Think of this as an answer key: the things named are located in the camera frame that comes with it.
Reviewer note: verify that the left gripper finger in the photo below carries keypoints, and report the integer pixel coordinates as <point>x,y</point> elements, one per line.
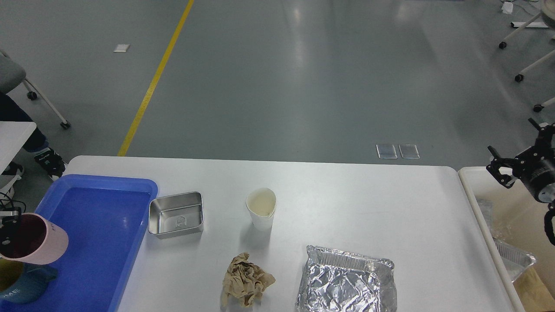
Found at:
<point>10,223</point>

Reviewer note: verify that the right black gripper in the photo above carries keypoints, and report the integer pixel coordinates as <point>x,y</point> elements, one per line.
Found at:
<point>537,173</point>

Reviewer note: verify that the right clear floor plate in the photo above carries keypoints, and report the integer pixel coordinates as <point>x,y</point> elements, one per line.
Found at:
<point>409,151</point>

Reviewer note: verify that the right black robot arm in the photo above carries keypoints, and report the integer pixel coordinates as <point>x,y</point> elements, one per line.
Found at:
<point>549,215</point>

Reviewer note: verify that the white paper cup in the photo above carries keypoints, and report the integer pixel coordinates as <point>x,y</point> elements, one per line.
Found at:
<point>261,205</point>

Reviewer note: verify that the left clear floor plate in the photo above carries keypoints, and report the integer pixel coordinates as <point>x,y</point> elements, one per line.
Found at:
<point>386,151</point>

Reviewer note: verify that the dark blue mug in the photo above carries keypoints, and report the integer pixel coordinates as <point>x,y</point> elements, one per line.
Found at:
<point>22,282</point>

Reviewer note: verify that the small steel rectangular tin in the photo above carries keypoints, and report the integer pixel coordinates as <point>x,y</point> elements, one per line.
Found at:
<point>176,215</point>

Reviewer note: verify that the black white sneaker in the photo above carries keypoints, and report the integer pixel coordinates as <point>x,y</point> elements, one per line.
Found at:
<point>50,161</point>

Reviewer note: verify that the pink mug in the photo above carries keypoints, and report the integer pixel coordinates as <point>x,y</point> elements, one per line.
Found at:
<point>37,241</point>

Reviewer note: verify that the beige plastic waste bin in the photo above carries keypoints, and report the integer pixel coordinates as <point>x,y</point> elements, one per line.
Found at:
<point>514,217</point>

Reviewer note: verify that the aluminium foil tray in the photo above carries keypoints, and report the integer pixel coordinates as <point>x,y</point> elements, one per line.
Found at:
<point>341,281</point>

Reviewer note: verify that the white side table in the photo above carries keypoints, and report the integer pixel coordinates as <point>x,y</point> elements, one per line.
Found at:
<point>13,136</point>

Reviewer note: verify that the blue plastic tray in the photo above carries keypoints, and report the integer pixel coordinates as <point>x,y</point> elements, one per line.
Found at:
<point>105,218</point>

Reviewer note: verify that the clear floor plate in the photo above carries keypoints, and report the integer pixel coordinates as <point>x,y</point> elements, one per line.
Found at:
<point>409,151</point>
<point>386,151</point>

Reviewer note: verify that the white chair base with castors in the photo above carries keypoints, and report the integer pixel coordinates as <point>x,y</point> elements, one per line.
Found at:
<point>545,16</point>

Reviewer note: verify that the foil tray in bin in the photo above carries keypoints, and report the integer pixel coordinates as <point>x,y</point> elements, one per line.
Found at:
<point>516,261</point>

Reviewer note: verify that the crumpled brown paper napkin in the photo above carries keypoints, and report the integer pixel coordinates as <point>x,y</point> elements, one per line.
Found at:
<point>244,281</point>

